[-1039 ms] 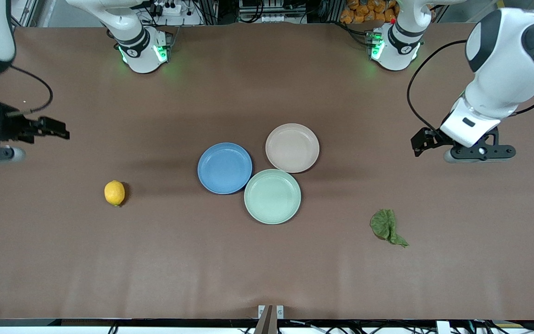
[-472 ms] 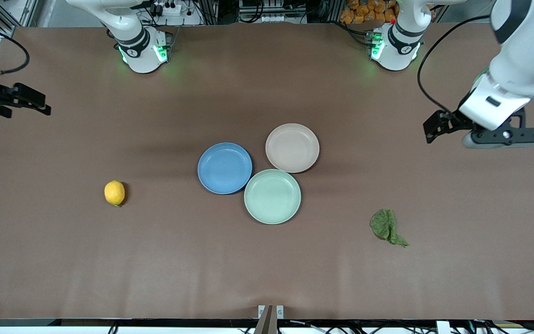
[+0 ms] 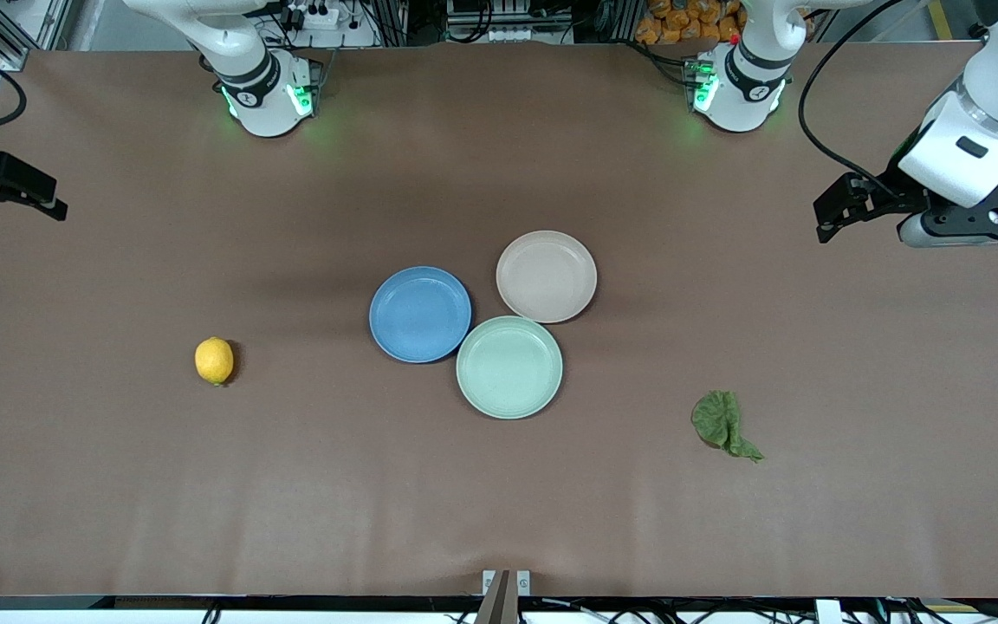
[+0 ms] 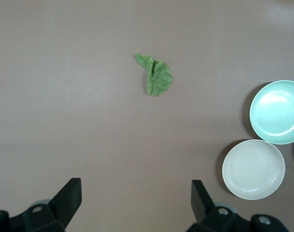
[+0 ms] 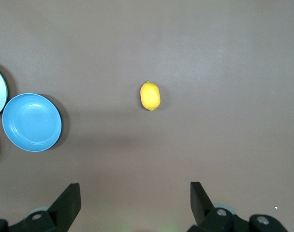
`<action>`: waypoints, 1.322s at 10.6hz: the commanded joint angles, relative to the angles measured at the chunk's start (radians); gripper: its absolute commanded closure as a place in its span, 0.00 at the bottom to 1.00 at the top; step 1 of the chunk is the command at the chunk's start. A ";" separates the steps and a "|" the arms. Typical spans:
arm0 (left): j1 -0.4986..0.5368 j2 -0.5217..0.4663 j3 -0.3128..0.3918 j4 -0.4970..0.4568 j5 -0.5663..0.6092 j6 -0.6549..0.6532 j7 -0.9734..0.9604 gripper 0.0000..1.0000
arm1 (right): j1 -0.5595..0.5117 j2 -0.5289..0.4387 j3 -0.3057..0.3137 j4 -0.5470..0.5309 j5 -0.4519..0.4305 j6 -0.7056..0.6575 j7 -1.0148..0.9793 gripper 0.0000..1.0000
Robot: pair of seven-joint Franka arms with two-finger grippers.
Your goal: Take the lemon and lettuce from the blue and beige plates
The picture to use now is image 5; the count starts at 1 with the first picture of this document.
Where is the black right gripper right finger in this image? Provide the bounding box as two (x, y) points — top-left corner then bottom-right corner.
(187, 181), (288, 232)

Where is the yellow lemon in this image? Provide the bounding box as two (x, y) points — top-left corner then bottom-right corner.
(140, 80), (162, 112)

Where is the blue plate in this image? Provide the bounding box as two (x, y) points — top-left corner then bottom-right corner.
(1, 93), (62, 153)

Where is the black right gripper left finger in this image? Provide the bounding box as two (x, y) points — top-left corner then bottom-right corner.
(0, 183), (82, 232)

